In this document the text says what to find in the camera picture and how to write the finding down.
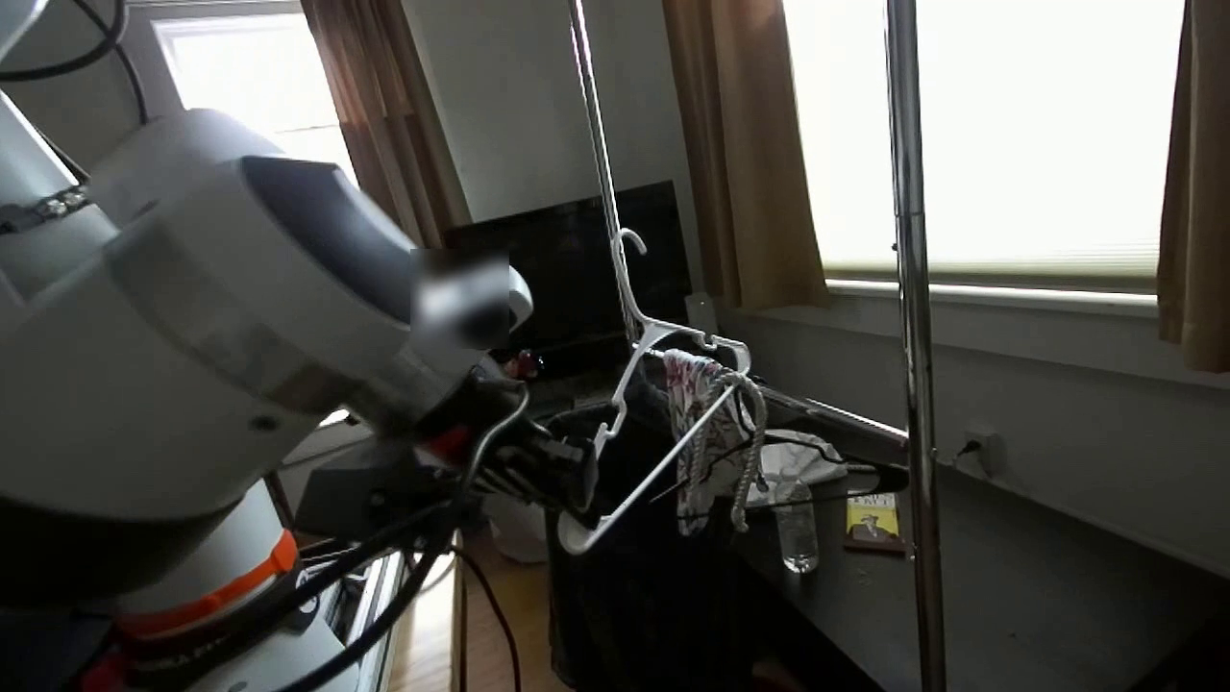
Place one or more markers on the metal garment rack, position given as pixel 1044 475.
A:
pixel 915 320

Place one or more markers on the brown curtain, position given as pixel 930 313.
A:
pixel 744 156
pixel 387 129
pixel 1198 179

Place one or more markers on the white window blind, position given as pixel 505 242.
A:
pixel 1023 129

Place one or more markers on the clear plastic bottle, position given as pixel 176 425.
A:
pixel 800 538

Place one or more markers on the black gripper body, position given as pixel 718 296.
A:
pixel 523 443

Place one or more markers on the dark low bench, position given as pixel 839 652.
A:
pixel 1023 602

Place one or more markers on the small yellow box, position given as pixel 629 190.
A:
pixel 875 524

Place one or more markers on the black flat screen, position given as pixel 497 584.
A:
pixel 563 273

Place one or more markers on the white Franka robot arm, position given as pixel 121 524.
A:
pixel 204 333

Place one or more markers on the white plastic bag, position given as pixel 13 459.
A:
pixel 520 532

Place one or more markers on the white plastic clothes hanger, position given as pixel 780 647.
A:
pixel 666 447

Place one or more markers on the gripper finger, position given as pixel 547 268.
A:
pixel 577 447
pixel 577 493

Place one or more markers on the floral print garment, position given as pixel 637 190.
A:
pixel 692 425

